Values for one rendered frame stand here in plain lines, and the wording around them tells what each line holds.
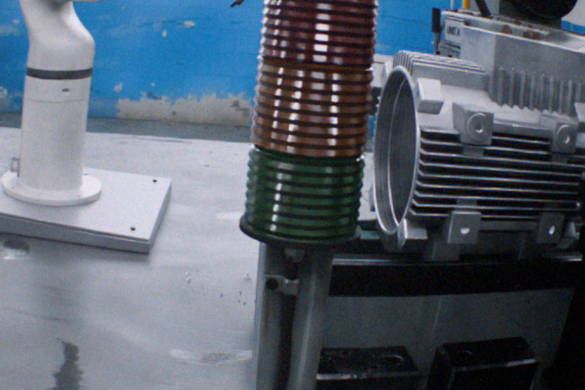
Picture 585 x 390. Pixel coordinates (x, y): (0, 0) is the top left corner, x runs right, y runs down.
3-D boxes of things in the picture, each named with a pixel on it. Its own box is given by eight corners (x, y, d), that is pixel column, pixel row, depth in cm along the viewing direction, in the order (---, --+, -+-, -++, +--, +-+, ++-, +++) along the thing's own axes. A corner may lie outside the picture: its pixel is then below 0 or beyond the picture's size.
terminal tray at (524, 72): (545, 104, 79) (548, 43, 77) (584, 121, 69) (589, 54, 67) (456, 90, 77) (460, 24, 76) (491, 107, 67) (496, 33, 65)
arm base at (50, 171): (-9, 198, 103) (-4, 81, 98) (12, 166, 121) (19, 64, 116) (97, 211, 106) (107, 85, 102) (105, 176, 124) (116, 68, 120)
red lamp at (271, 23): (361, 58, 43) (366, -16, 42) (387, 71, 37) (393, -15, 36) (252, 49, 42) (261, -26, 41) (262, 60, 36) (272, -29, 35)
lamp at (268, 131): (354, 137, 44) (361, 58, 43) (379, 162, 38) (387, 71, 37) (245, 130, 43) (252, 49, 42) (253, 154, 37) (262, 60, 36)
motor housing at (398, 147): (514, 221, 87) (533, 67, 82) (576, 274, 68) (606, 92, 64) (360, 218, 84) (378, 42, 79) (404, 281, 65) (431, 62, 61)
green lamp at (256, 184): (346, 216, 45) (354, 137, 44) (367, 251, 39) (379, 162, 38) (238, 210, 44) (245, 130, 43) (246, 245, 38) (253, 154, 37)
